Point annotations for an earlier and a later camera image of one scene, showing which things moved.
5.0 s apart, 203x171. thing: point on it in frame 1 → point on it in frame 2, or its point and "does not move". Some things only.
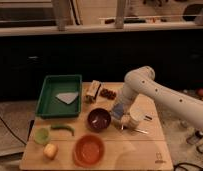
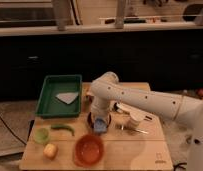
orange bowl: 88,151 does not move
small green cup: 41,136 does not move
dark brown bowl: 98,120 does not move
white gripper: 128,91 → 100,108
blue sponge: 118,110 → 100,125
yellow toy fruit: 51,150 does not move
